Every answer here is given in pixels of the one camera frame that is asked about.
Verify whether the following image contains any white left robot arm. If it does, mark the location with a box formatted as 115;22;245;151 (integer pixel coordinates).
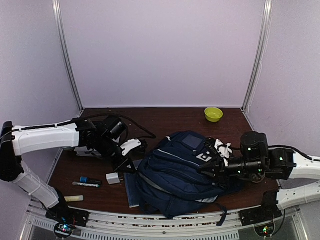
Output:
0;116;142;222

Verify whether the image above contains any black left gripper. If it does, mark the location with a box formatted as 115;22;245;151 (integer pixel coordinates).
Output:
95;135;136;173

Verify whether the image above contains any patterned mug orange inside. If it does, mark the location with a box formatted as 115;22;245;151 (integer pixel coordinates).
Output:
250;173;265;184

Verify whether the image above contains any right aluminium frame post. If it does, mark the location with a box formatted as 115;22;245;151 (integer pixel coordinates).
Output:
242;0;273;115

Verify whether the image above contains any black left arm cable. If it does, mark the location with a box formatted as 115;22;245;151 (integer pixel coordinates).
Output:
0;113;157;141

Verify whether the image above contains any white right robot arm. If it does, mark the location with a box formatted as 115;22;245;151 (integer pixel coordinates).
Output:
197;131;320;221

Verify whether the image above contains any front aluminium rail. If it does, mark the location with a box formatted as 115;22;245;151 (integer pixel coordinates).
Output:
18;198;310;240

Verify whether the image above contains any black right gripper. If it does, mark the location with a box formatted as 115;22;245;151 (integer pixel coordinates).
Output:
197;156;265;188

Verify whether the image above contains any left aluminium frame post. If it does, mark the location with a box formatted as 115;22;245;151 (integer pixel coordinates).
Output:
52;0;85;116

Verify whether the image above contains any lime green bowl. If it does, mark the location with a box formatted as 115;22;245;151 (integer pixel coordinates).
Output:
204;107;224;123

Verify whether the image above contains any blue cap black marker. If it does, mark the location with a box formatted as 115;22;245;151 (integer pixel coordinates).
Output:
79;176;103;185

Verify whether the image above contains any aluminium frame post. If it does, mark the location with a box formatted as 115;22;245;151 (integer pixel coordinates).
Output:
242;0;273;115
52;0;85;116

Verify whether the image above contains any dark blue notebook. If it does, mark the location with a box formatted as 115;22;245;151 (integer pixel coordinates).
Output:
124;173;140;208

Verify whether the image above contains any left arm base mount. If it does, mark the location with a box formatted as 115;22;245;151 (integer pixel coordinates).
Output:
41;197;90;227

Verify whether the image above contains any grey hardcover book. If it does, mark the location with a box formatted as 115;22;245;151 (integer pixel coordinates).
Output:
74;147;101;158

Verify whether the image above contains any white power adapter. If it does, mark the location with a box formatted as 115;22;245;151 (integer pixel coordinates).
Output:
106;172;124;185

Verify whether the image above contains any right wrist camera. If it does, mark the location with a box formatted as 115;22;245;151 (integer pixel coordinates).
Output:
205;137;233;167

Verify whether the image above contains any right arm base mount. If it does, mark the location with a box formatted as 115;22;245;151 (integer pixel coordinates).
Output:
239;190;282;226

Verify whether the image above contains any pale yellow eraser stick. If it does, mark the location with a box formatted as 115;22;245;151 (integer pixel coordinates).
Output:
64;195;84;202

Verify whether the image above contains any navy blue student backpack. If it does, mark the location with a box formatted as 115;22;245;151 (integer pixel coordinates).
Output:
135;131;244;219

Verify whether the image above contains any white marker pen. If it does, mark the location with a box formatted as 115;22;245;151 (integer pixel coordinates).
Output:
72;181;101;188

